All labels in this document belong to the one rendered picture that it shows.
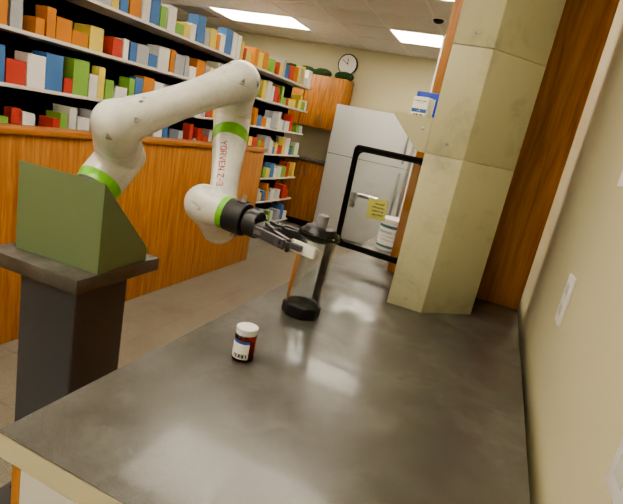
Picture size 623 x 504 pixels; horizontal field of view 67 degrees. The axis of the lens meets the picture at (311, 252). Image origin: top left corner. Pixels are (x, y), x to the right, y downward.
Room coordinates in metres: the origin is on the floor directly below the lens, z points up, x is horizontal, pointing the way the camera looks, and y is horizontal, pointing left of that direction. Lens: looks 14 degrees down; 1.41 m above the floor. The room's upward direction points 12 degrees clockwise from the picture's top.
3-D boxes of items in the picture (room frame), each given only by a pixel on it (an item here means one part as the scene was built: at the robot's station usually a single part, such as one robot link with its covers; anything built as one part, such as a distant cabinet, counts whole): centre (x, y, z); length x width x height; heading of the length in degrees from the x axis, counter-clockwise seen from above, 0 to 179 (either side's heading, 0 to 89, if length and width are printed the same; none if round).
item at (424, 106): (1.54, -0.25, 1.54); 0.05 x 0.05 x 0.06; 56
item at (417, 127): (1.59, -0.27, 1.46); 0.32 x 0.11 x 0.10; 160
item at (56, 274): (1.29, 0.66, 0.92); 0.32 x 0.32 x 0.04; 72
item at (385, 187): (1.79, -0.22, 1.19); 0.30 x 0.01 x 0.40; 63
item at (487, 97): (1.53, -0.44, 1.33); 0.32 x 0.25 x 0.77; 160
